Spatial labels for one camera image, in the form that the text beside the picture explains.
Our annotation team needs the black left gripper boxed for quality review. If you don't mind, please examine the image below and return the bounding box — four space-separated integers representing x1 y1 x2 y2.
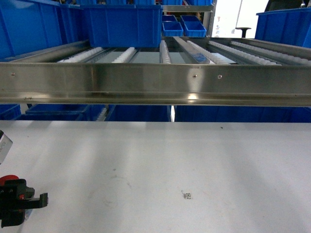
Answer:
0 179 48 227

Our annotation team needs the red mushroom push button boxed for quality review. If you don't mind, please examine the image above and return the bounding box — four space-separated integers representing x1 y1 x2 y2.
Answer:
0 175 19 186

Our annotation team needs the stainless steel roller shelf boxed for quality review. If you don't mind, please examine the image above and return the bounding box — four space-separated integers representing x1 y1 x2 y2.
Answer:
0 37 311 107

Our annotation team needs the blue bin far left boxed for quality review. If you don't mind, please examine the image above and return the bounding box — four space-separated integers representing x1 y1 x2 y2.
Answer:
0 0 88 59

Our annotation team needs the large blue bin left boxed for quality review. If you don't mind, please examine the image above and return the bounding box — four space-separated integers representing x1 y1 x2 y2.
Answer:
82 4 163 48

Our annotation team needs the large blue bin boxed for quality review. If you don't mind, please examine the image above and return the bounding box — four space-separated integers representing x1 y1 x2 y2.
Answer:
82 4 163 48
255 8 311 48

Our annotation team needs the small blue bin row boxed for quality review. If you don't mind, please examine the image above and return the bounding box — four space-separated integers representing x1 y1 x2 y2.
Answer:
162 15 207 37

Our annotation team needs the black office chair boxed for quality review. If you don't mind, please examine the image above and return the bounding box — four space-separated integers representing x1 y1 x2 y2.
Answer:
235 27 251 38

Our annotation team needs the large blue bin right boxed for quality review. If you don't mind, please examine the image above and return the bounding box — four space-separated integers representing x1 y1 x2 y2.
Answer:
255 8 311 48

